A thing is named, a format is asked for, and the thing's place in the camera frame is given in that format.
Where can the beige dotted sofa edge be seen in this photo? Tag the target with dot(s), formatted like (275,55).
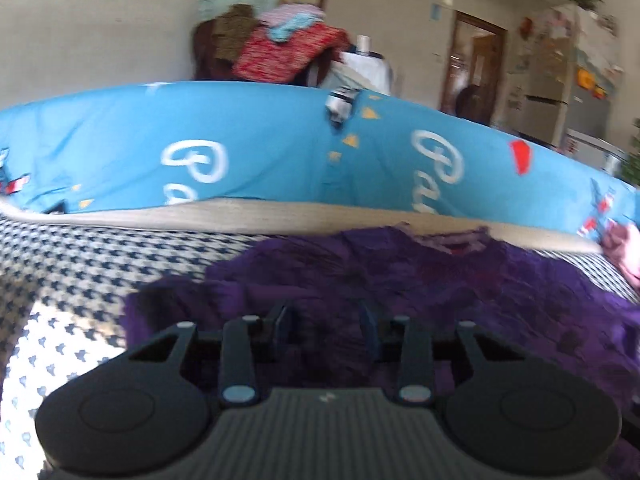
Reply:
(225,215)

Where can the red floral cloth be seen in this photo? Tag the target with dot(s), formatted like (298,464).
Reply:
(285,55)

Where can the small white container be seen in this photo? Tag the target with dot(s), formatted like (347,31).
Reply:
(363,45)

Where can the purple floral garment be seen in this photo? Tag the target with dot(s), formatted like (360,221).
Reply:
(475,290)

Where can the floral refrigerator cover cloth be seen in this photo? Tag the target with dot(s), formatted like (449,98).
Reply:
(602,42)

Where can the blue wall tag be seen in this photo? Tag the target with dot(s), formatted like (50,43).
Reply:
(435,12)

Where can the pile of pastel clothes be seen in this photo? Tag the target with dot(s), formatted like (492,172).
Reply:
(292,22)

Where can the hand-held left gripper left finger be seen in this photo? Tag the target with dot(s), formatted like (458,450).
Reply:
(280,327)

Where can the green potted plant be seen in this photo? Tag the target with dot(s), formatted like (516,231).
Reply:
(631,160)

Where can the olive floral cloth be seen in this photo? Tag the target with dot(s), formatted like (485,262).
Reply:
(232,32)

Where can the orange toy magnet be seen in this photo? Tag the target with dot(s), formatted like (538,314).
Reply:
(585,78)

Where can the blue printed sofa cover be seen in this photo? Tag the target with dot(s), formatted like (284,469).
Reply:
(250,125)

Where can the light blue cloth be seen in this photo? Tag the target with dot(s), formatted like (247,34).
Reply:
(230,2)

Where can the white chest freezer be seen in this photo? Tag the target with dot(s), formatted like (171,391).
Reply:
(590,152)

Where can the silver refrigerator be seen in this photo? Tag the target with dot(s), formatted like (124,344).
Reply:
(550,90)

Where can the round brown chair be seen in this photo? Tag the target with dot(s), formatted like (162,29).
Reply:
(472,105)

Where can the pink garment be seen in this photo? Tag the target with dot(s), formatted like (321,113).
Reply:
(622,255)

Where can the houndstooth sofa seat cover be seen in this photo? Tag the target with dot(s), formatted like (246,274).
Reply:
(75,260)

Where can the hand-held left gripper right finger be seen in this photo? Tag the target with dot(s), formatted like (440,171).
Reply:
(369,332)

